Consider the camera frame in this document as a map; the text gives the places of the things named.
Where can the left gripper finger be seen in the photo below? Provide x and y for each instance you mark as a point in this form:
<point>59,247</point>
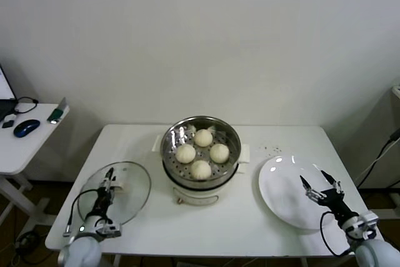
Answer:
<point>113,189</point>
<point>109,174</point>

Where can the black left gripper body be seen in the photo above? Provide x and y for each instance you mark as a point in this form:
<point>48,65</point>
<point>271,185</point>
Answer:
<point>104,199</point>

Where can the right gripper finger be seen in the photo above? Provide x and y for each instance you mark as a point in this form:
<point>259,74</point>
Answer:
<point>339,189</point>
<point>311,194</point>

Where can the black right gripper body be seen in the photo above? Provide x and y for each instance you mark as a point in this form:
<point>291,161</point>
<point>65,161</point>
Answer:
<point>336,203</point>

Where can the oval glass pot lid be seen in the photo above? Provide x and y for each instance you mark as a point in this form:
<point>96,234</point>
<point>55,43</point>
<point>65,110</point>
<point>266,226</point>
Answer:
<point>137,179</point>

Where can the white steamed baozi bun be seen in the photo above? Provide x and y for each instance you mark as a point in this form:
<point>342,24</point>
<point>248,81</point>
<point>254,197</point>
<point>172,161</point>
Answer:
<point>219,153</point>
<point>203,137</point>
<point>200,170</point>
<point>185,153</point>

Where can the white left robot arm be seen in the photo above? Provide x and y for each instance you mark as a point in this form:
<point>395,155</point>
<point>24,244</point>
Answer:
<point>79,253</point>

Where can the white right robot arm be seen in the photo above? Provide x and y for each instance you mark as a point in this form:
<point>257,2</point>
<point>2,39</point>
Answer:
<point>372,254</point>

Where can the perforated steel steamer basket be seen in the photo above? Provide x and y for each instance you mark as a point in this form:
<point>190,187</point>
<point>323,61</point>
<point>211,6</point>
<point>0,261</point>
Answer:
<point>175,137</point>

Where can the large white plate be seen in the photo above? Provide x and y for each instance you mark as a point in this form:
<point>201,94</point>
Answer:
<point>281,192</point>

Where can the green and white stapler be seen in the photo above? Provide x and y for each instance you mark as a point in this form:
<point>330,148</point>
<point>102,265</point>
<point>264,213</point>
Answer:
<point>57,113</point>

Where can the white side desk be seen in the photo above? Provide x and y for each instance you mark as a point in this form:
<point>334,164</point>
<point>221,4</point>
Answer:
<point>31,145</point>

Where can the blue computer mouse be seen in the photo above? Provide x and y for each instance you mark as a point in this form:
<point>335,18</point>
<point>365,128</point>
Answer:
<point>26,127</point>

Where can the small black adapter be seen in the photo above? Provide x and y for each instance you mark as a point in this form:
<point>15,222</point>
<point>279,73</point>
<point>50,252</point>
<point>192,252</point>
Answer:
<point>7,124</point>

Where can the black laptop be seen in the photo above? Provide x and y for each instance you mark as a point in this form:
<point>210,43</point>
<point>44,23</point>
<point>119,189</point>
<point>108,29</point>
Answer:
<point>4,85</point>

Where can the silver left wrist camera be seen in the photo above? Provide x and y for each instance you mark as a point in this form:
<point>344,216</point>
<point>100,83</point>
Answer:
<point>111,229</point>

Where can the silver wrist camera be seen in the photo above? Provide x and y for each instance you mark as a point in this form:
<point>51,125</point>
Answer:
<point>368,218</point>
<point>111,229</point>

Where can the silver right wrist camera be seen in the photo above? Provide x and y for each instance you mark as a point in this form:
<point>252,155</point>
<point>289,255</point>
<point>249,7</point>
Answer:
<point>368,218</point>

